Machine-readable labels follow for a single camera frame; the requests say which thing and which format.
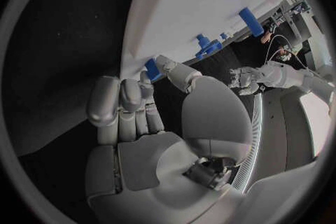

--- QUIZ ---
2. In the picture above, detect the white cable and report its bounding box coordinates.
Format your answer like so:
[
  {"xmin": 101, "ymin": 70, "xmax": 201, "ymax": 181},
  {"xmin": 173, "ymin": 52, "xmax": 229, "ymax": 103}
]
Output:
[{"xmin": 264, "ymin": 34, "xmax": 320, "ymax": 78}]

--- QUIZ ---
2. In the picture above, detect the blue block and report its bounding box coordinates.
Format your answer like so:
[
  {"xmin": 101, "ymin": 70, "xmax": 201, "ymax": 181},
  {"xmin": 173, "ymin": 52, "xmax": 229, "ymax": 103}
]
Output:
[{"xmin": 144, "ymin": 58, "xmax": 165, "ymax": 83}]

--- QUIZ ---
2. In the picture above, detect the metal shelf rack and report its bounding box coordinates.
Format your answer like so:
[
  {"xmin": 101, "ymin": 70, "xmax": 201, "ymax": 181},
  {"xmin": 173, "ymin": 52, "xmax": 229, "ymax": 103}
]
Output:
[{"xmin": 272, "ymin": 0, "xmax": 313, "ymax": 26}]

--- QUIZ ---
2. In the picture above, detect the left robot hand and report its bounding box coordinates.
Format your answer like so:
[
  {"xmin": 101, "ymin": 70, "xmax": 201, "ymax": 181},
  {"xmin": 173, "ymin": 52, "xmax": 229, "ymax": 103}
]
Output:
[{"xmin": 228, "ymin": 66, "xmax": 267, "ymax": 96}]

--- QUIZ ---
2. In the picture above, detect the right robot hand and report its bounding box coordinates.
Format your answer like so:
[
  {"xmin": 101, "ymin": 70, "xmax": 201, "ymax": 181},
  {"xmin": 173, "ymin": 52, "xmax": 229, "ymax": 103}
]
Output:
[{"xmin": 84, "ymin": 55, "xmax": 255, "ymax": 224}]

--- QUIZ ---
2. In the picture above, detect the person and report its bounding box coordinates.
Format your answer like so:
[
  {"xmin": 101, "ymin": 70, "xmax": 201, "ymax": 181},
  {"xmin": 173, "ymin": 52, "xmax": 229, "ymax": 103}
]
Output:
[{"xmin": 259, "ymin": 23, "xmax": 293, "ymax": 62}]

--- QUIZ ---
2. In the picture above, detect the long blue cylinder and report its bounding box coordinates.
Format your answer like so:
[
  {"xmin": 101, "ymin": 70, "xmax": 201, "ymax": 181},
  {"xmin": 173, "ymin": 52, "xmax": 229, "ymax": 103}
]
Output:
[{"xmin": 238, "ymin": 7, "xmax": 265, "ymax": 38}]

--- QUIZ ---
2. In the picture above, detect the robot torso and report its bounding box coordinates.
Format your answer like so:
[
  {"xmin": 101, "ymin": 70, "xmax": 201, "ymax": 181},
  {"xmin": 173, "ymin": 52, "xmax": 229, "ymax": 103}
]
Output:
[{"xmin": 231, "ymin": 85, "xmax": 332, "ymax": 197}]

